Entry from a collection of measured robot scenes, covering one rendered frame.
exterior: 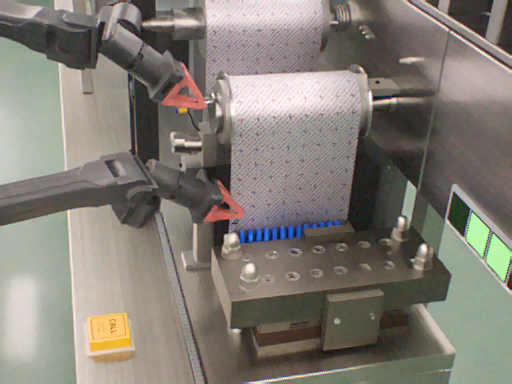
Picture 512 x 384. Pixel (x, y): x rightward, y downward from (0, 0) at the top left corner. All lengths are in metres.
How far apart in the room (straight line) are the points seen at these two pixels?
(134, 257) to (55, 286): 1.45
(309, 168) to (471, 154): 0.32
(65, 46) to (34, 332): 1.68
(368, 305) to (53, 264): 2.00
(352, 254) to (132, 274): 0.45
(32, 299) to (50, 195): 1.79
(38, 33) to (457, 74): 0.67
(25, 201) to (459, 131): 0.68
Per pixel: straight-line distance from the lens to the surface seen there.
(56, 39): 1.23
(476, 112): 1.14
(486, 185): 1.13
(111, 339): 1.29
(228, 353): 1.29
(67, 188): 1.14
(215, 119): 1.26
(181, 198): 1.26
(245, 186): 1.30
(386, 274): 1.29
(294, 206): 1.36
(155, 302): 1.39
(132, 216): 1.28
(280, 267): 1.27
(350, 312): 1.25
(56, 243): 3.19
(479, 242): 1.15
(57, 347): 2.68
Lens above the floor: 1.78
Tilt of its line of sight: 30 degrees down
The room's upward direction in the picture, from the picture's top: 3 degrees clockwise
